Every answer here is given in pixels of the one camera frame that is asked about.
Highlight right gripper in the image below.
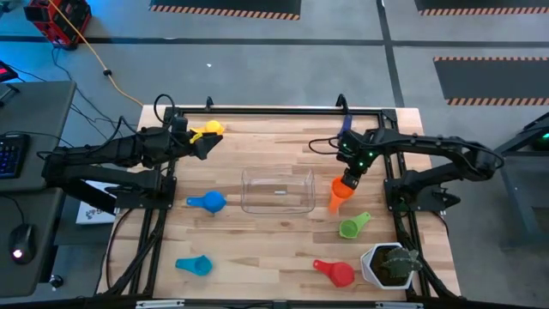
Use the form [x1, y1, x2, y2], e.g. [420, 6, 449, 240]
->
[341, 157, 371, 190]

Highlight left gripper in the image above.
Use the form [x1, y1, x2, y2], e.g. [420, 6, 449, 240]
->
[169, 128, 224, 162]

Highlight yellow measuring cup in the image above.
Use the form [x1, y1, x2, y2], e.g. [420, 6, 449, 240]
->
[190, 119, 226, 136]

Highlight orange measuring cup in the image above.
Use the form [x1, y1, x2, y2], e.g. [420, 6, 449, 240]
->
[328, 176, 356, 215]

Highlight green measuring cup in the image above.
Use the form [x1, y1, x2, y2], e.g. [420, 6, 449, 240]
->
[338, 211, 372, 240]

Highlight clear plastic basket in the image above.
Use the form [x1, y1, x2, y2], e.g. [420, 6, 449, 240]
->
[240, 166, 317, 215]

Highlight red measuring cup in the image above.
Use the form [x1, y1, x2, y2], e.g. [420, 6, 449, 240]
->
[312, 258, 356, 288]

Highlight teal measuring cup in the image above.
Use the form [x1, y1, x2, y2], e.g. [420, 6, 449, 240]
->
[174, 254, 214, 277]

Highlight white hexagonal planter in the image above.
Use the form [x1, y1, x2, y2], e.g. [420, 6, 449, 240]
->
[359, 242, 424, 291]

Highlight green cactus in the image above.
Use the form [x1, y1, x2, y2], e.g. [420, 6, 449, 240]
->
[379, 247, 424, 280]

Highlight white printed booklet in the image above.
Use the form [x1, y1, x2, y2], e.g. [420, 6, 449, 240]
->
[75, 179, 119, 226]

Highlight black hazard-striped floor mat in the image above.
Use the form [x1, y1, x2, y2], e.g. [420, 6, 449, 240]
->
[148, 0, 302, 21]
[432, 56, 549, 106]
[413, 0, 549, 17]

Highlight neighbouring grey workstation table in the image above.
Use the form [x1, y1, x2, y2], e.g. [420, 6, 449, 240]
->
[495, 111, 549, 250]

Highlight office desk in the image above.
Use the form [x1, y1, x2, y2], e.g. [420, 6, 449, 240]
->
[0, 80, 118, 297]

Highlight red portable power station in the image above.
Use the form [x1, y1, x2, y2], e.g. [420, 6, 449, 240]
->
[23, 0, 93, 48]

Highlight black backlit keyboard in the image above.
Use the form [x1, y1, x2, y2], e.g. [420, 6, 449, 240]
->
[0, 132, 31, 180]

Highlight black computer mouse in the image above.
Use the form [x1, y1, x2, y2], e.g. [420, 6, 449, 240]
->
[8, 222, 38, 265]

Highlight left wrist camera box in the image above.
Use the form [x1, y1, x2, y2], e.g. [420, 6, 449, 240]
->
[171, 115, 190, 134]

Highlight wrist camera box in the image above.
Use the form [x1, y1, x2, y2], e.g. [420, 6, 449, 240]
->
[171, 115, 190, 134]
[341, 130, 365, 152]

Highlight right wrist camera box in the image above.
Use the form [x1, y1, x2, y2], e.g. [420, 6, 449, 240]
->
[341, 130, 365, 152]

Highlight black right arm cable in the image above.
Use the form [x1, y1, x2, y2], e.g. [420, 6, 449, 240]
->
[307, 136, 344, 155]

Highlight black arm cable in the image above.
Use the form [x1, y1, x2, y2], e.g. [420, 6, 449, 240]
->
[307, 136, 344, 155]
[153, 93, 177, 125]

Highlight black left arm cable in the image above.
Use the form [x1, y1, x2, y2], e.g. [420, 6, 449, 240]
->
[153, 93, 177, 125]

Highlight silver metal bracket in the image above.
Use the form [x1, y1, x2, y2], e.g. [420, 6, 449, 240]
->
[375, 301, 424, 309]
[136, 300, 185, 309]

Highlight black floor cable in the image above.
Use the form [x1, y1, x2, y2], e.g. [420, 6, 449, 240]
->
[8, 46, 138, 149]

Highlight yellow extension cable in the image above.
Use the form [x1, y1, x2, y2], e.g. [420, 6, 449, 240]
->
[46, 0, 145, 108]

